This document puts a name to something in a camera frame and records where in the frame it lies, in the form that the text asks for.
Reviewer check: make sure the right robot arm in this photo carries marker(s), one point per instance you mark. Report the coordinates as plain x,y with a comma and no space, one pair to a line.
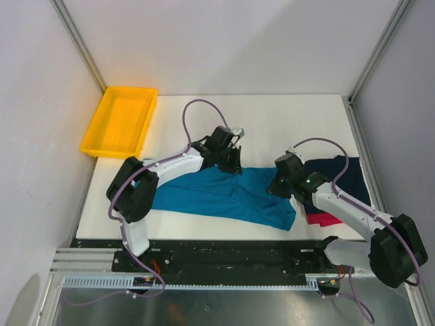
392,248

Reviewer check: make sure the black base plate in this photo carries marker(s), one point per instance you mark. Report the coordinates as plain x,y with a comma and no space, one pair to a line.
240,262

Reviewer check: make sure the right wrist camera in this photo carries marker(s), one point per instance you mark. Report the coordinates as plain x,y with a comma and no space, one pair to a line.
294,152

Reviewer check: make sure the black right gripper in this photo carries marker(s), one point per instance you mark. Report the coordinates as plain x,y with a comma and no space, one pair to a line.
274,189

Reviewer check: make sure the left aluminium frame post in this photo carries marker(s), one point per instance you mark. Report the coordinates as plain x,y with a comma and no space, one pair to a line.
79,43

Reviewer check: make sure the teal t shirt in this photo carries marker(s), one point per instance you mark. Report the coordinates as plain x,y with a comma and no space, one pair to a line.
213,193

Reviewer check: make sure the yellow plastic tray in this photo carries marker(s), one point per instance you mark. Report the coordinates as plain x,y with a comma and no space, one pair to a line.
120,123

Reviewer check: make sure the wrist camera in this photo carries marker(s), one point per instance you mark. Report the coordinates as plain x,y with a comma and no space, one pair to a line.
294,152
238,132

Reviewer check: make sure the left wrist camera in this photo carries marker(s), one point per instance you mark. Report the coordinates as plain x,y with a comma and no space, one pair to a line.
238,132

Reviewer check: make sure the grey slotted cable duct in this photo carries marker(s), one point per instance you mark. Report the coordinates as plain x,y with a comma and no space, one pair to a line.
307,283

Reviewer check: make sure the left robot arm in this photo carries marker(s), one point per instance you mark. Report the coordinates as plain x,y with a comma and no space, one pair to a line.
132,191

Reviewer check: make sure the aluminium frame post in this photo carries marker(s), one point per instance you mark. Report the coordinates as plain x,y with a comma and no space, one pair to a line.
391,28
79,43

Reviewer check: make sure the right aluminium frame post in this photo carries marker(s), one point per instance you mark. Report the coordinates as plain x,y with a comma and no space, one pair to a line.
391,28

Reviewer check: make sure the navy t shirt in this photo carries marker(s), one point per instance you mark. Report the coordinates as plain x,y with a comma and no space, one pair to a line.
351,182

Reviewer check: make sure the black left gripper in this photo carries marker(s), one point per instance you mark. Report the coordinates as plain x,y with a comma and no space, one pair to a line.
235,168

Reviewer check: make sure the red t shirt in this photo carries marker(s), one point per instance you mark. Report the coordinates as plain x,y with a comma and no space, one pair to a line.
322,219

